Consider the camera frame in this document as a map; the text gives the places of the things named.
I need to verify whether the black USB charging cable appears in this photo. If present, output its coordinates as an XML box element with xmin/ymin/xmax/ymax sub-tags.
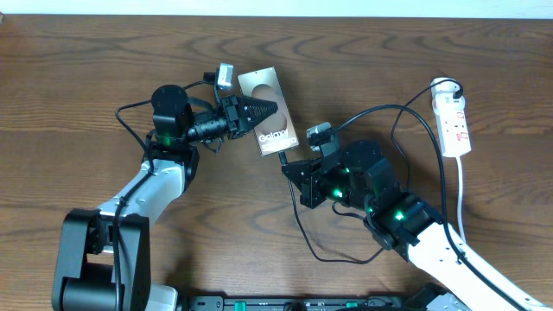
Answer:
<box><xmin>278</xmin><ymin>79</ymin><xmax>465</xmax><ymax>264</ymax></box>

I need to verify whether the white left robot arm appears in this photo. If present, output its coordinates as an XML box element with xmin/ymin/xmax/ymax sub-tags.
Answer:
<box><xmin>51</xmin><ymin>85</ymin><xmax>277</xmax><ymax>310</ymax></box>

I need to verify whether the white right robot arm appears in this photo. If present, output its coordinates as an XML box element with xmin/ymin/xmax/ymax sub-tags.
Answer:
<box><xmin>282</xmin><ymin>140</ymin><xmax>547</xmax><ymax>310</ymax></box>

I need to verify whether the Galaxy smartphone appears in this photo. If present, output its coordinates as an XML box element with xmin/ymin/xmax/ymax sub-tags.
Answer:
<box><xmin>238</xmin><ymin>67</ymin><xmax>299</xmax><ymax>156</ymax></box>

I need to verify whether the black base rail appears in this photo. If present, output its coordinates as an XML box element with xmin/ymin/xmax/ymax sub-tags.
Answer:
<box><xmin>176</xmin><ymin>295</ymin><xmax>426</xmax><ymax>311</ymax></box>

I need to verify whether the white power strip cord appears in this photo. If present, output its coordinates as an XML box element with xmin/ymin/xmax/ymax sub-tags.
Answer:
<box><xmin>455</xmin><ymin>155</ymin><xmax>467</xmax><ymax>243</ymax></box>

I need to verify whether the white power strip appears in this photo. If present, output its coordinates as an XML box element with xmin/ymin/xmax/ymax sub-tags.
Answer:
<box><xmin>430</xmin><ymin>77</ymin><xmax>472</xmax><ymax>158</ymax></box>

